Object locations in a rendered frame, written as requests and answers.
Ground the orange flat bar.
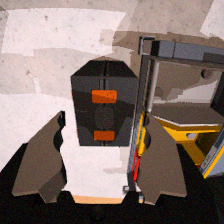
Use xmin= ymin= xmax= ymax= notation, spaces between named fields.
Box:
xmin=203 ymin=144 xmax=224 ymax=178

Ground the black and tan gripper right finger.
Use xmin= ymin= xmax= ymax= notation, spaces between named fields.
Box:
xmin=136 ymin=111 xmax=219 ymax=224

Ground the dark grey shelf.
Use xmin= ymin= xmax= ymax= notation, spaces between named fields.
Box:
xmin=122 ymin=35 xmax=224 ymax=200

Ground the red bin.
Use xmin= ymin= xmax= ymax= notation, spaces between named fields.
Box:
xmin=132 ymin=148 xmax=141 ymax=182

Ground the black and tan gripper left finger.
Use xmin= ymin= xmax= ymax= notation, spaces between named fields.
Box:
xmin=0 ymin=110 xmax=67 ymax=224

